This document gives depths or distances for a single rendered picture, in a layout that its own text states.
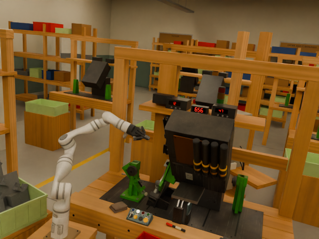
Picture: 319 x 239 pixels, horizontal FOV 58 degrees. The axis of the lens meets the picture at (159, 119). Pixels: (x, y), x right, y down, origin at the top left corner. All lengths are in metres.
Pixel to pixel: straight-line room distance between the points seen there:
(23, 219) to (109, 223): 0.54
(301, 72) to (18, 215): 1.98
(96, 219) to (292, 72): 1.59
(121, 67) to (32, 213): 1.22
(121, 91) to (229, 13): 9.90
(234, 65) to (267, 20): 9.74
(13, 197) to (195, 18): 10.89
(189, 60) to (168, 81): 0.22
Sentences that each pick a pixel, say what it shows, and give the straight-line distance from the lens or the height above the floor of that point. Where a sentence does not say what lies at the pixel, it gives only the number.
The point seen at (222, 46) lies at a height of 2.06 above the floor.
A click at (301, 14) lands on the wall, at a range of 11.76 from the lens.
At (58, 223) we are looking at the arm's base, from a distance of 1.81.
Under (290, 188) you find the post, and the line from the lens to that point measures 2.25.
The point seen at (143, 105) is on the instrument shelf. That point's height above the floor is 1.53.
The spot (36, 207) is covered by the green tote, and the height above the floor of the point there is 0.89.
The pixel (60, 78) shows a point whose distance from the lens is 7.71.
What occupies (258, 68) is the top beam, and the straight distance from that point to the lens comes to 2.06.
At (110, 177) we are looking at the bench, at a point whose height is 0.88.
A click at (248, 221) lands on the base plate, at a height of 0.90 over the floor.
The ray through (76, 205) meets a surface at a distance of 2.11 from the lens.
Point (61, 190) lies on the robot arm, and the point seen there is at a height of 1.18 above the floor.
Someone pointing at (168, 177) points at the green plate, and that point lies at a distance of 1.96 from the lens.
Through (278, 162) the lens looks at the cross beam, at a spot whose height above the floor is 1.24.
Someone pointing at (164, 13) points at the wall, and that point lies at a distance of 12.77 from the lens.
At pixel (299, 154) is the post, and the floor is 1.36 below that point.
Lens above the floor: 2.00
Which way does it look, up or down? 15 degrees down
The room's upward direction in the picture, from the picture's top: 5 degrees clockwise
